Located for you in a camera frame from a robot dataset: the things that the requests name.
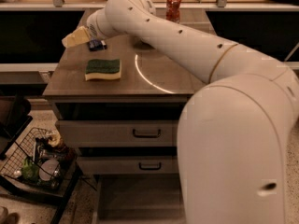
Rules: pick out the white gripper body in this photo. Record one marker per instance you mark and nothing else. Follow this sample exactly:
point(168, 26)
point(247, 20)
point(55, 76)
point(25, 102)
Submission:
point(92, 25)

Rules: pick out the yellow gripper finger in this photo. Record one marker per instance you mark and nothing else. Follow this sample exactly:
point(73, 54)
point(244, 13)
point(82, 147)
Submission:
point(79, 36)

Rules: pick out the blue rxbar blueberry bar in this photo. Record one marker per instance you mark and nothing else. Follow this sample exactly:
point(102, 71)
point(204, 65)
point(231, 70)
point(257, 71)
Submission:
point(95, 45)

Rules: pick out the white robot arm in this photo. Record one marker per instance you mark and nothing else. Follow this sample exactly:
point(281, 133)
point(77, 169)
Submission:
point(232, 134)

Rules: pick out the top grey drawer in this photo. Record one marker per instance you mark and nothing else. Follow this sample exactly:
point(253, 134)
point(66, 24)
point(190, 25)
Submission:
point(118, 133)

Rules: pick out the bottom grey drawer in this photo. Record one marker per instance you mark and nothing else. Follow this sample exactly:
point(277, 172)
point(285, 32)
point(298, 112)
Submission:
point(138, 199)

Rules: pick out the green yellow sponge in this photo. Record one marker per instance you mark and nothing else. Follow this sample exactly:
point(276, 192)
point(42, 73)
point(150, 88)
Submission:
point(103, 69)

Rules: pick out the crushed red soda can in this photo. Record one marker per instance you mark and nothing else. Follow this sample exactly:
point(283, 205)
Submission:
point(172, 10)

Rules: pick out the white round item in basket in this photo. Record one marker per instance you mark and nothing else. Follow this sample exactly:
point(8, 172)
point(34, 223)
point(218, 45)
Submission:
point(49, 169)

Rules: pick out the green item in basket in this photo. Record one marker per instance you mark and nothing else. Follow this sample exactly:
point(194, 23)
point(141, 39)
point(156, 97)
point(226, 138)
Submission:
point(29, 170)

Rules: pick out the black wire basket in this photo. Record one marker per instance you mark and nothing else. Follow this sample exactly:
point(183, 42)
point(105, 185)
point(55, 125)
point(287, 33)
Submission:
point(41, 145)

